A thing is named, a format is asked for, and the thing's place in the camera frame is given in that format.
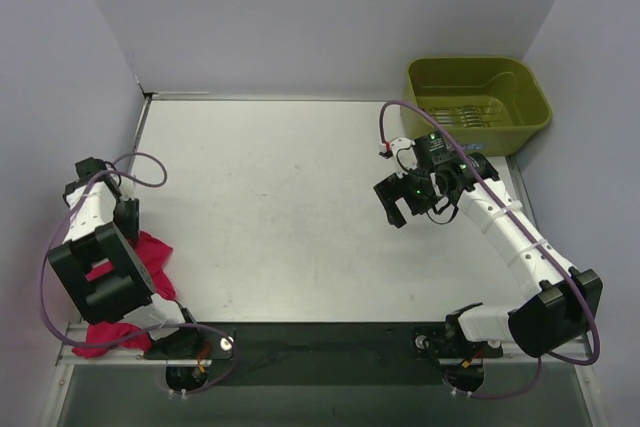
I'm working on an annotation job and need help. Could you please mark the olive green plastic basin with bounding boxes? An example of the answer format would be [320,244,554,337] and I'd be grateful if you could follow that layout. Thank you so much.
[403,56,552,157]

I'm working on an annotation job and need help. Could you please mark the pink t shirt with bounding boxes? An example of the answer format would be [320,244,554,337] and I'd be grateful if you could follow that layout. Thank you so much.
[87,231,176,341]

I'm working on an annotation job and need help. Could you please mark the aluminium front rail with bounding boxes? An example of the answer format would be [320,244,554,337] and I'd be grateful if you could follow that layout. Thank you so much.
[56,322,151,366]

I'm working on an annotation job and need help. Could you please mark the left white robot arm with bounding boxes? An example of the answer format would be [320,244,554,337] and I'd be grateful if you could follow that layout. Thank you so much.
[46,157,213,359]

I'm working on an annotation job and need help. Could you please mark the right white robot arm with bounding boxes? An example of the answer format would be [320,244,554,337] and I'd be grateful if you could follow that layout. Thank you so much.
[374,132,603,357]

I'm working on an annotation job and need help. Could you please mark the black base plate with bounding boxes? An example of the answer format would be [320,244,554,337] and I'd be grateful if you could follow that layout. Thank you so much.
[143,322,503,390]

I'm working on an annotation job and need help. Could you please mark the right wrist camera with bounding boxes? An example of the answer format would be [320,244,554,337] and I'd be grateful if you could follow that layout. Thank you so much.
[378,137,417,169]

